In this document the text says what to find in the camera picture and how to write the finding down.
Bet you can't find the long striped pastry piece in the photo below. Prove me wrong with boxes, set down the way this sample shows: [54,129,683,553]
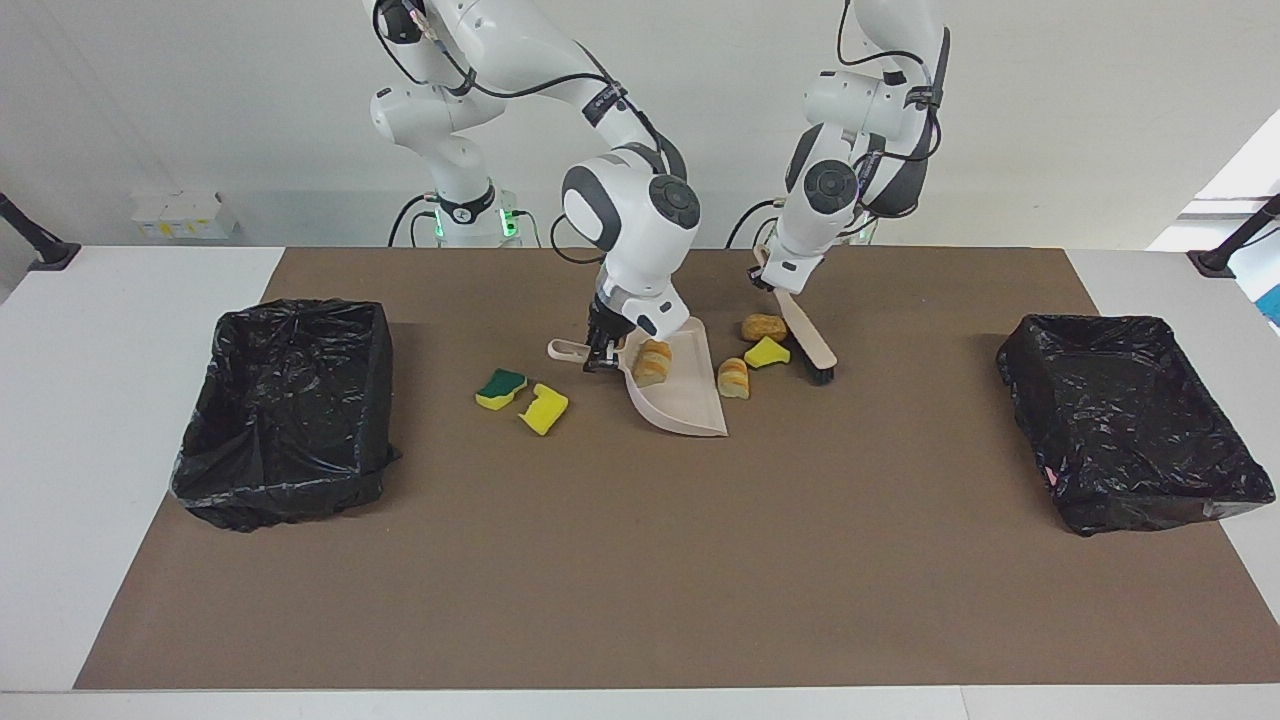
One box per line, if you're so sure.
[632,339,673,389]

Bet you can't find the beige hand brush black bristles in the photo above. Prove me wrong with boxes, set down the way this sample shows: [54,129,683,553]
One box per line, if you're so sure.
[752,245,839,387]

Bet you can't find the notched yellow sponge piece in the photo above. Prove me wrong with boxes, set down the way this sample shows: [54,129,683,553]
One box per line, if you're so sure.
[518,383,570,437]

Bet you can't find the beige plastic dustpan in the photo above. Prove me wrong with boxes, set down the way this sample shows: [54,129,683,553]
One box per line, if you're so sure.
[546,318,729,439]

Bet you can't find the green and yellow sponge piece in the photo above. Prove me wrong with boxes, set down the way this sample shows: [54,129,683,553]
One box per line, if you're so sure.
[475,368,528,412]

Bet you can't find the black bag lined bin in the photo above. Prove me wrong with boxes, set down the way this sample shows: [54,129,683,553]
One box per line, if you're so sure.
[170,298,403,533]

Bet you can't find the black bag bin pink tag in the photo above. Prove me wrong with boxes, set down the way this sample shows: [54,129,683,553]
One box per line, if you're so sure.
[996,314,1277,538]

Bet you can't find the brown table mat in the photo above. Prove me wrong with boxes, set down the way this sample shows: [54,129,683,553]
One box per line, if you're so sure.
[73,247,1280,691]

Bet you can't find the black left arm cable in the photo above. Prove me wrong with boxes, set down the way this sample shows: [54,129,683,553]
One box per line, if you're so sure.
[835,0,946,166]

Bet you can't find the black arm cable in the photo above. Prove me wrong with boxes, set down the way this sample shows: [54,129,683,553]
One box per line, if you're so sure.
[835,0,946,166]
[372,0,691,269]

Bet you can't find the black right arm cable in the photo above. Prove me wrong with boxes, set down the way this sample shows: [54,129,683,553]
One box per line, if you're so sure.
[372,0,691,269]

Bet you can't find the white wall socket box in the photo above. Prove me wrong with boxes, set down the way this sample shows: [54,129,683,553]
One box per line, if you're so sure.
[130,190,241,241]

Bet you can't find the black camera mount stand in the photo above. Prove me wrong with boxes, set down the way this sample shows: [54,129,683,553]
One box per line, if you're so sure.
[1188,192,1280,279]
[0,190,81,273]

